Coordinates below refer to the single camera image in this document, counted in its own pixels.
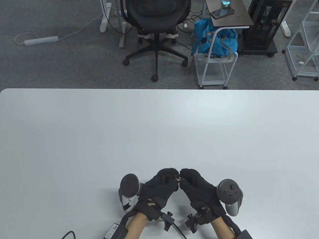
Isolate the person's left hand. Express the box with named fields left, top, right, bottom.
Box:
left=136, top=168, right=180, bottom=221

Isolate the person's right hand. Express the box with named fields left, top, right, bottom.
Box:
left=179, top=168, right=227, bottom=224

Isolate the person's right forearm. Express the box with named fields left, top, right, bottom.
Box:
left=211, top=217, right=237, bottom=239

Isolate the person's left forearm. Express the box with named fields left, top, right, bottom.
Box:
left=125, top=213, right=150, bottom=239

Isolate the grey hand controller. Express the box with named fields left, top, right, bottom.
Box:
left=119, top=174, right=141, bottom=213
left=216, top=179, right=243, bottom=216

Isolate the black box with white label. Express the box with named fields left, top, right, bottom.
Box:
left=104, top=224, right=129, bottom=239

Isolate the blue bag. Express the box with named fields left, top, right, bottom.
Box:
left=191, top=18, right=239, bottom=58

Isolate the white desk leg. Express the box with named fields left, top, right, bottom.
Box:
left=280, top=19, right=291, bottom=38
left=100, top=0, right=112, bottom=33

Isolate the black mesh office chair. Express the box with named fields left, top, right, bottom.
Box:
left=120, top=0, right=192, bottom=82

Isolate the white rolling side table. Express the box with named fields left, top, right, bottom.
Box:
left=194, top=0, right=254, bottom=89

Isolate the black computer case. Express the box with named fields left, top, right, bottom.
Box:
left=238, top=0, right=293, bottom=58

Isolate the black smartphone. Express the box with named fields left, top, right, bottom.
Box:
left=210, top=7, right=235, bottom=19

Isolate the white power strip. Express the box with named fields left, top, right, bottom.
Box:
left=24, top=36, right=59, bottom=46

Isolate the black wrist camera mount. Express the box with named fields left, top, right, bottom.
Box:
left=185, top=214, right=200, bottom=234
left=161, top=211, right=175, bottom=232

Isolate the black braided cable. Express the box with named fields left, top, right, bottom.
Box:
left=222, top=215, right=242, bottom=236
left=120, top=210, right=140, bottom=231

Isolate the black camera cable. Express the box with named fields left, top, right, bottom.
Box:
left=173, top=224, right=190, bottom=239

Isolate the aluminium post base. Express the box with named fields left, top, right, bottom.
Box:
left=119, top=21, right=127, bottom=48

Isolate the white power cable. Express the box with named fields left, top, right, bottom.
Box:
left=14, top=11, right=104, bottom=45

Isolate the white wire shelf cart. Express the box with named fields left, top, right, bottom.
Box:
left=282, top=0, right=319, bottom=81

